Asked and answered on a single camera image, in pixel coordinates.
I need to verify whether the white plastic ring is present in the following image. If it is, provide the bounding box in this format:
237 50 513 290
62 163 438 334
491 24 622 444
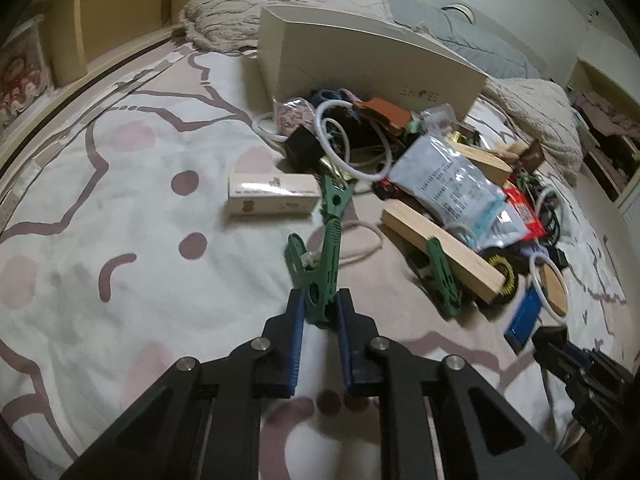
528 251 571 324

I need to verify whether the green plastic clamp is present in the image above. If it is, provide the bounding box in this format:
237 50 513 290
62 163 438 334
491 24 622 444
424 237 462 318
284 172 356 327

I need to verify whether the blue lighter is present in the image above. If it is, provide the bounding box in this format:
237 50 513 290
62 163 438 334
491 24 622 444
503 286 542 354

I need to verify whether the long wooden block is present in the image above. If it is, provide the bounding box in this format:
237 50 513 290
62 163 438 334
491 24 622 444
381 200 506 304

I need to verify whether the patterned bed sheet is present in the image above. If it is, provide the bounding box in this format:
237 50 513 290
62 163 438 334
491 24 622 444
1 45 639 479

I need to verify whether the round black gold tin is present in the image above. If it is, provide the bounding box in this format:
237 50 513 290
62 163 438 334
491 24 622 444
475 248 518 310

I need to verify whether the red snack packet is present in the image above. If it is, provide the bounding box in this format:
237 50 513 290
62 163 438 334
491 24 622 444
503 188 547 242

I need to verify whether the small cream cardboard box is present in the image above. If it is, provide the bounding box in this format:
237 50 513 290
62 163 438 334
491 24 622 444
227 174 321 216

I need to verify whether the clear packet of face masks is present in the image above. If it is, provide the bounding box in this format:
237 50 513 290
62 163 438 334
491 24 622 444
388 134 528 252

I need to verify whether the short wooden block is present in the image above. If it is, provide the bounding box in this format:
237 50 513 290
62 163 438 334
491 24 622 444
447 140 512 186

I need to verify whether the right side clothes shelf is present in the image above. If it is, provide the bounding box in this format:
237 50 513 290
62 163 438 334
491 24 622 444
566 58 639 243

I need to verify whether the black square box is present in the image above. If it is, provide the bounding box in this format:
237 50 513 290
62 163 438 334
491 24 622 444
284 126 324 172

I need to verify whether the large beige shoe box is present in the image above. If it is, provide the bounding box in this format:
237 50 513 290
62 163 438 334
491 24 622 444
257 6 487 119

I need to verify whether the grey pillow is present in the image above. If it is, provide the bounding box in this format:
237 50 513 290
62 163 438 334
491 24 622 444
387 0 540 79

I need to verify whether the wooden bedside shelf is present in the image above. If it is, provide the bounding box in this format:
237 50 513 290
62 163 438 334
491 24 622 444
1 0 190 168

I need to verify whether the white cable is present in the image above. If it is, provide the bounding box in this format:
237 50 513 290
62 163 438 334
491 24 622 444
307 219 384 267

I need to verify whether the white ring at pile back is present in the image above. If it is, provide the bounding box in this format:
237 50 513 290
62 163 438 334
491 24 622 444
313 98 394 182

